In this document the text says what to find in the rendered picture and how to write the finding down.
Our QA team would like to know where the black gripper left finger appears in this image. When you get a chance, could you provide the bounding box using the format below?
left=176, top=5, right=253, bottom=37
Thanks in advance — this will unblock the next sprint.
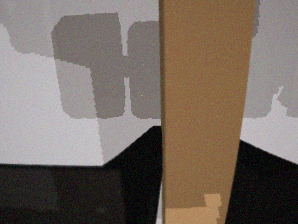
left=0, top=126, right=163, bottom=224

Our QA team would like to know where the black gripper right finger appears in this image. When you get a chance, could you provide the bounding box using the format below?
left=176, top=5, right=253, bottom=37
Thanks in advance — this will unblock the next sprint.
left=225, top=139, right=298, bottom=224

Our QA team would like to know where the long wooden bed rail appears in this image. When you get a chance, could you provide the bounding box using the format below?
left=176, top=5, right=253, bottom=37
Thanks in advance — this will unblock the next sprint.
left=159, top=0, right=256, bottom=224

